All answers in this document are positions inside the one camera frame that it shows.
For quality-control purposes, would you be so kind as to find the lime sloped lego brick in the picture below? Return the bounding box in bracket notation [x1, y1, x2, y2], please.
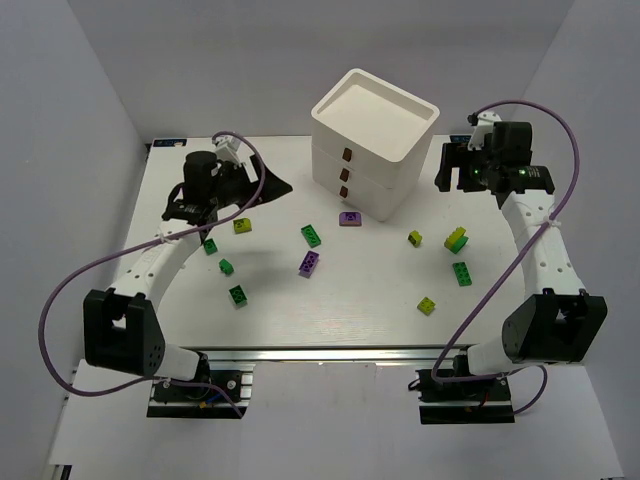
[232, 218, 252, 235]

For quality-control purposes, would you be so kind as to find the small green lego brick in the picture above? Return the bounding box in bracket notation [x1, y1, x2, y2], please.
[219, 259, 234, 276]

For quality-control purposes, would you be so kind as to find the lime lego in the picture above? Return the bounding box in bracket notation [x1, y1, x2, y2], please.
[444, 227, 466, 249]

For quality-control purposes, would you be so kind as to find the white three-drawer storage box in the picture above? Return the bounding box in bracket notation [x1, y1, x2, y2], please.
[311, 68, 440, 222]

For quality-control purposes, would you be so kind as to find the green sloped lego brick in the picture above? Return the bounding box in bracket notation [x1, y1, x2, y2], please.
[450, 235, 468, 254]

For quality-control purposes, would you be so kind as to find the lime small lego brick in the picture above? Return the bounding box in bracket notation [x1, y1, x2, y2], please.
[408, 230, 422, 248]

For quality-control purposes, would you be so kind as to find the green 2x3 lego brick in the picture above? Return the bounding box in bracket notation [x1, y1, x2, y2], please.
[452, 262, 472, 287]

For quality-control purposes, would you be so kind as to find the lime 2x2 lego brick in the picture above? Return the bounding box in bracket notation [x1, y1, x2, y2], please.
[417, 297, 436, 316]

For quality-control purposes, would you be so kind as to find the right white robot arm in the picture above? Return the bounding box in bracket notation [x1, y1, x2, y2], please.
[435, 112, 608, 377]

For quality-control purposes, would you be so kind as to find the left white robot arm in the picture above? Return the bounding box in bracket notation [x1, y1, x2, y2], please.
[83, 151, 293, 383]

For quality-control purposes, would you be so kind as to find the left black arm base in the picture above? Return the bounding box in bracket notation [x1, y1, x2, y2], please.
[146, 365, 253, 420]

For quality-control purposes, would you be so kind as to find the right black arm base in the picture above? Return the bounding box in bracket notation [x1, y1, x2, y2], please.
[407, 369, 515, 425]

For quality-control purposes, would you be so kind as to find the green flat square lego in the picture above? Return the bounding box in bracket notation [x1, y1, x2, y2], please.
[203, 238, 218, 255]

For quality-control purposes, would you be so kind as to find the blue label sticker right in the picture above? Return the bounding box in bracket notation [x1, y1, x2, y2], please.
[449, 135, 471, 144]

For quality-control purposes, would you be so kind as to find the blue label sticker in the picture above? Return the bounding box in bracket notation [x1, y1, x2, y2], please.
[449, 135, 471, 144]
[152, 138, 187, 148]

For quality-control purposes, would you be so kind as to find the green long lego brick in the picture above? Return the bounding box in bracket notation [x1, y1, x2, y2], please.
[301, 224, 321, 248]

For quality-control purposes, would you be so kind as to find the blue label sticker left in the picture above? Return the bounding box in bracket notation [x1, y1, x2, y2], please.
[152, 138, 187, 148]

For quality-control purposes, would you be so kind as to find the green 2x2 lego brick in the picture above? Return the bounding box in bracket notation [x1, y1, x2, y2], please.
[229, 285, 248, 308]

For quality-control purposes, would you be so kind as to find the purple sloped lego brick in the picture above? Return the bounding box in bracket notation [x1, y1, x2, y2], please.
[339, 211, 362, 227]

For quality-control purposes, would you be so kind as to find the purple long lego brick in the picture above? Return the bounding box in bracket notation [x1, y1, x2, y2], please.
[299, 250, 319, 278]

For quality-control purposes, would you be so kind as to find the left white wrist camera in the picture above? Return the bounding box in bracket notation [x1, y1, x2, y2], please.
[211, 135, 243, 166]

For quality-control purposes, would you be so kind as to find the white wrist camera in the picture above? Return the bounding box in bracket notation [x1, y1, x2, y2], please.
[467, 110, 502, 151]
[211, 135, 243, 166]

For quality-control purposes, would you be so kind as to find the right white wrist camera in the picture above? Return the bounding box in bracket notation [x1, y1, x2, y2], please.
[467, 110, 502, 151]

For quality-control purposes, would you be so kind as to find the aluminium rail front edge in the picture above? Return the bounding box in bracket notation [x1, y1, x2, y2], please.
[193, 346, 442, 363]

